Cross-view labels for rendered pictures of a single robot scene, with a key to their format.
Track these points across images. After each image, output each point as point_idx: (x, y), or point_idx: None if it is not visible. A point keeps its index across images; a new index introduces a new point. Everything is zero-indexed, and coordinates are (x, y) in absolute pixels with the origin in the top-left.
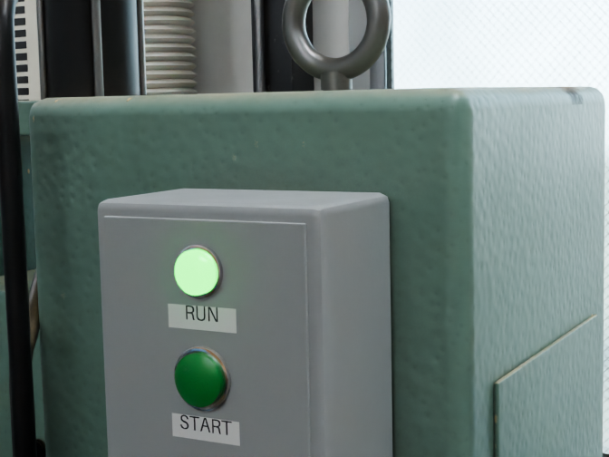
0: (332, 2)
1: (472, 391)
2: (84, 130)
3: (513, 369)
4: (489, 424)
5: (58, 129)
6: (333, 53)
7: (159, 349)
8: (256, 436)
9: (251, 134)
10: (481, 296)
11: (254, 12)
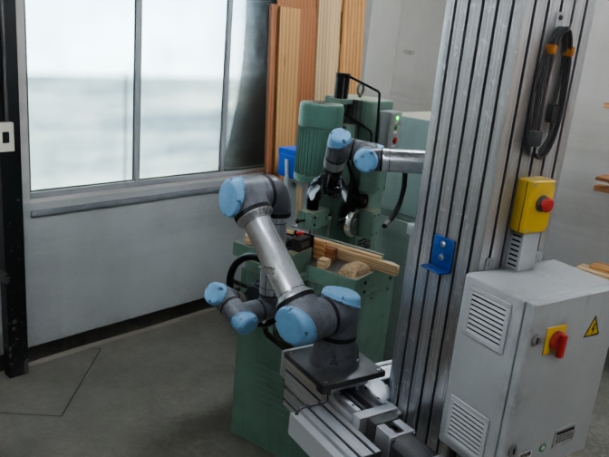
0: (16, 23)
1: None
2: (373, 104)
3: None
4: None
5: (372, 104)
6: (17, 44)
7: (393, 125)
8: (397, 131)
9: (383, 104)
10: None
11: (1, 25)
